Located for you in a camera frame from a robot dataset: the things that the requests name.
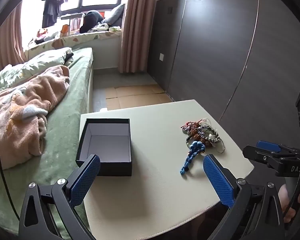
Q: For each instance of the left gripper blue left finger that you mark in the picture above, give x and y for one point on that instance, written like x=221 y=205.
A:
x=36 y=219

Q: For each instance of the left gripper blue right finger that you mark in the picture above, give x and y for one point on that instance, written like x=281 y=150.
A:
x=254 y=211

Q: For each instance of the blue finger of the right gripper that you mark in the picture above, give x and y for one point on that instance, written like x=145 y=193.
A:
x=269 y=146
x=259 y=155

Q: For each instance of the black jewelry box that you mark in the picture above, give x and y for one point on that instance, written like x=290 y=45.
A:
x=110 y=140

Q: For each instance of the person's right hand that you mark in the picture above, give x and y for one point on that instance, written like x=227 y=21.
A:
x=284 y=200

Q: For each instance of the green bed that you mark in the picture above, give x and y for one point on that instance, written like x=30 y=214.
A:
x=60 y=143

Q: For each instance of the pink fleece blanket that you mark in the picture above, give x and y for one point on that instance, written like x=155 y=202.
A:
x=23 y=114

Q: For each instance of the dark wardrobe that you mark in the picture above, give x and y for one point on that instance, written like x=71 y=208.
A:
x=239 y=59

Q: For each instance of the flattened cardboard sheet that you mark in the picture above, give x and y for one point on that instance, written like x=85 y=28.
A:
x=135 y=96

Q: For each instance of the light green floral pillow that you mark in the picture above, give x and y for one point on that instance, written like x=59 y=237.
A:
x=12 y=76

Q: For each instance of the floral window seat cushion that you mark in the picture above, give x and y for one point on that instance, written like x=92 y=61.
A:
x=69 y=41

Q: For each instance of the pink curtain left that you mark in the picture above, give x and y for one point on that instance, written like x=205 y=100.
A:
x=11 y=49

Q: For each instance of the pink curtain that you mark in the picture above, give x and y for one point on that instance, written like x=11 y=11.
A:
x=11 y=49
x=136 y=35

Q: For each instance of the pink curtain right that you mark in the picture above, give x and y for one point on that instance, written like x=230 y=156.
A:
x=136 y=35

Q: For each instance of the black bag on window seat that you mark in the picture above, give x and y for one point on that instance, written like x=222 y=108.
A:
x=90 y=20

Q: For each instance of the grey cushion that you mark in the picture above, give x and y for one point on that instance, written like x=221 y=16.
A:
x=116 y=16

